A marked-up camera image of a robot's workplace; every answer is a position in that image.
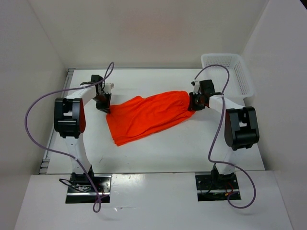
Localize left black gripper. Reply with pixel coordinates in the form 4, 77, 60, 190
93, 92, 111, 114

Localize orange mesh shorts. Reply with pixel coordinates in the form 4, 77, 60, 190
106, 91, 195, 146

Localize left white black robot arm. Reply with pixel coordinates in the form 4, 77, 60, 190
54, 75, 114, 192

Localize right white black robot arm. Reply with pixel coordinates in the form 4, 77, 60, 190
188, 80, 260, 188

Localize white perforated plastic basket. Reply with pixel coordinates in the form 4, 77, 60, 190
201, 53, 254, 99

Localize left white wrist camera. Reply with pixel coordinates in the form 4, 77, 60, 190
102, 83, 114, 94

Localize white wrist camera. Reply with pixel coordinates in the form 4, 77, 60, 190
102, 83, 114, 94
191, 80, 200, 94

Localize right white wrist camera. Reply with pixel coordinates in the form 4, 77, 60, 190
191, 80, 200, 94

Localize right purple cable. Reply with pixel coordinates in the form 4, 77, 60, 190
193, 64, 257, 209

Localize purple cable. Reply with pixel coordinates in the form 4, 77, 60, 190
24, 61, 115, 213
193, 64, 257, 209

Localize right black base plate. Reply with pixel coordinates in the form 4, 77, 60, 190
195, 173, 239, 193

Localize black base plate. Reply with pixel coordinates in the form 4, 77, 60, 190
195, 173, 239, 193
67, 174, 111, 196

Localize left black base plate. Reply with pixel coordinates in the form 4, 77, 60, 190
67, 174, 111, 196

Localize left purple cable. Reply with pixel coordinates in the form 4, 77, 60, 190
24, 61, 115, 213

